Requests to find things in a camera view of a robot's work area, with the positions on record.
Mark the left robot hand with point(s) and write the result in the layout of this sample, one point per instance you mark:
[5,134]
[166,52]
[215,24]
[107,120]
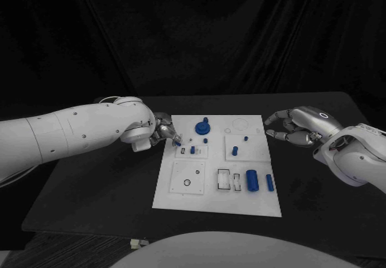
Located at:
[165,130]

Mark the small white box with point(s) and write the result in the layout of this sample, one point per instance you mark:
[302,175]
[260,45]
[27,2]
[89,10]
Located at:
[136,244]

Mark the thin long blue cylinder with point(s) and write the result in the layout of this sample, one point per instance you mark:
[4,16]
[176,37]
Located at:
[270,182]

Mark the thick long blue cylinder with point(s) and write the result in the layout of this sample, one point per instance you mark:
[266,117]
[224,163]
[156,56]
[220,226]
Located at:
[253,180]

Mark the white task board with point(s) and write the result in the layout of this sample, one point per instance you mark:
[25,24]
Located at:
[217,196]

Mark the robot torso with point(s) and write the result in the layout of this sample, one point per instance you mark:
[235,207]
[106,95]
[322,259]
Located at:
[230,251]

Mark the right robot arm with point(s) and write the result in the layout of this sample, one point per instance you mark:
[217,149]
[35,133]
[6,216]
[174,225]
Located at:
[354,155]

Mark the small blue plug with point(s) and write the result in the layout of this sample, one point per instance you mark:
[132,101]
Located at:
[178,143]

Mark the blue block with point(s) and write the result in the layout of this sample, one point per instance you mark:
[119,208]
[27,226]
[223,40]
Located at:
[192,150]

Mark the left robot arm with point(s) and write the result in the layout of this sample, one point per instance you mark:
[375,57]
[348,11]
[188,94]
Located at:
[76,129]

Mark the blue gear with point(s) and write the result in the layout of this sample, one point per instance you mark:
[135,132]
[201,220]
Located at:
[202,126]

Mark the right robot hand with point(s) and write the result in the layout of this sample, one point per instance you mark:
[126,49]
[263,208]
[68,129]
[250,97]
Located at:
[310,121]

